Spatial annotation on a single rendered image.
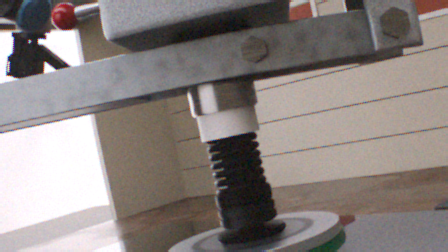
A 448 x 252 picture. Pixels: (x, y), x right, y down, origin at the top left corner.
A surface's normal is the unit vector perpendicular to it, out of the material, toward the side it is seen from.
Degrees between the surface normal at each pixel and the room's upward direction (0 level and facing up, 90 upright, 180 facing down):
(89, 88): 90
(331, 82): 90
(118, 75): 90
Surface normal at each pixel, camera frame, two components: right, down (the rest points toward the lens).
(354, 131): -0.57, 0.17
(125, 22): -0.01, 0.07
